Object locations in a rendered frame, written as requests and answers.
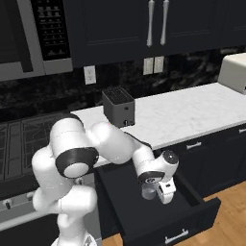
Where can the black upper cupboard door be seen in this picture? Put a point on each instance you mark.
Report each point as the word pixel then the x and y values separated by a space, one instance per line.
pixel 109 29
pixel 235 22
pixel 192 25

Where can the white wall outlet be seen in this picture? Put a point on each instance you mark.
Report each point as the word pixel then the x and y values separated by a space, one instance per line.
pixel 158 64
pixel 90 75
pixel 148 66

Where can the black cupboard door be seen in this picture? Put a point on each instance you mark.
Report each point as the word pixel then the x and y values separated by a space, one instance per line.
pixel 233 160
pixel 235 22
pixel 192 25
pixel 109 29
pixel 200 173

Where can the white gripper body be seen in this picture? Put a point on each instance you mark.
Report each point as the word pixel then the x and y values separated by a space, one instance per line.
pixel 167 196

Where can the white box appliance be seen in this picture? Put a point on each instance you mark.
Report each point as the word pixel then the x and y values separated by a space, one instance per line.
pixel 233 72

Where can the black lower cupboard door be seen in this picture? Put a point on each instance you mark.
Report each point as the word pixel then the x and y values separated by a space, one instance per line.
pixel 233 160
pixel 200 173

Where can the open black drawer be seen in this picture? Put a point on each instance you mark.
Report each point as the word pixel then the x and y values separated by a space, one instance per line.
pixel 134 205

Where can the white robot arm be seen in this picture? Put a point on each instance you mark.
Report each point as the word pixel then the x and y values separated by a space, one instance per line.
pixel 73 141

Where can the microwave oven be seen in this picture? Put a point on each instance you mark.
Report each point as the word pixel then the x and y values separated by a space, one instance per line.
pixel 29 35

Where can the dark grey toaster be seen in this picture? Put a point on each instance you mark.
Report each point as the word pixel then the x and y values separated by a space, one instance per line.
pixel 119 107

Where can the black stove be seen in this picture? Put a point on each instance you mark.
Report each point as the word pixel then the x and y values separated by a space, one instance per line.
pixel 19 144

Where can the stove knob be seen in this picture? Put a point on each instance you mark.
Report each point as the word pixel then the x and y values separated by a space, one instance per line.
pixel 30 195
pixel 7 204

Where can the closed black drawer front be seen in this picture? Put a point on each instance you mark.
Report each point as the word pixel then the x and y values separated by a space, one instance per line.
pixel 205 144
pixel 242 129

